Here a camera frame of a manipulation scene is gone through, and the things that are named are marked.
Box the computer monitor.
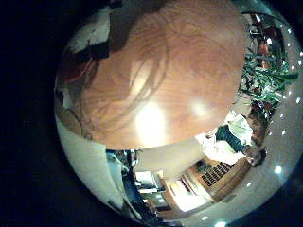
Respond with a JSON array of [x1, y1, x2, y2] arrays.
[[134, 170, 166, 194]]

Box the large green leafy plants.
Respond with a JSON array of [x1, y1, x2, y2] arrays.
[[240, 12, 299, 112]]

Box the person in white shirt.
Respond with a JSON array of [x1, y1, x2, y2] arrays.
[[195, 110, 268, 168]]

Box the wooden slatted cabinet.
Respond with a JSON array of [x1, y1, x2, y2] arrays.
[[188, 155, 254, 202]]

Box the small potted plant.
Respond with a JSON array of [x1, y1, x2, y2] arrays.
[[196, 160, 213, 174]]

